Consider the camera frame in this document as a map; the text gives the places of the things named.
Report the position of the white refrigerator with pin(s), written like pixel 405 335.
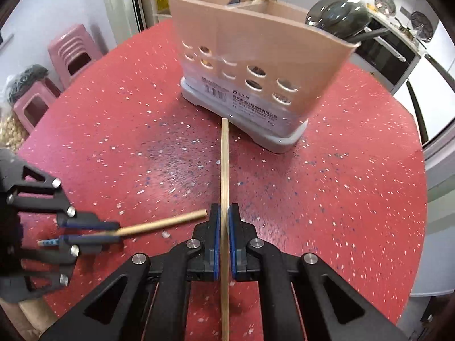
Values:
pixel 430 96

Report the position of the dark mesh bag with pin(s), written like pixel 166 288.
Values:
pixel 26 80

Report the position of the pink plastic stool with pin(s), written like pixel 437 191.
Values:
pixel 35 104
pixel 74 51

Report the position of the beige utensil holder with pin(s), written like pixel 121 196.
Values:
pixel 263 78

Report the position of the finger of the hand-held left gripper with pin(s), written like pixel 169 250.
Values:
pixel 92 241
pixel 89 223

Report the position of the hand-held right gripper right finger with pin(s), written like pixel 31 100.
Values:
pixel 233 241

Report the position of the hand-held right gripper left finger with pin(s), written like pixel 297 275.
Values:
pixel 216 241

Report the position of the grey sliding door frame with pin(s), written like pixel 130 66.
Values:
pixel 124 0

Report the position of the round wall rack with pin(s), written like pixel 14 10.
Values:
pixel 422 25
pixel 385 3

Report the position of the built-in black oven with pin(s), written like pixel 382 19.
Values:
pixel 387 55

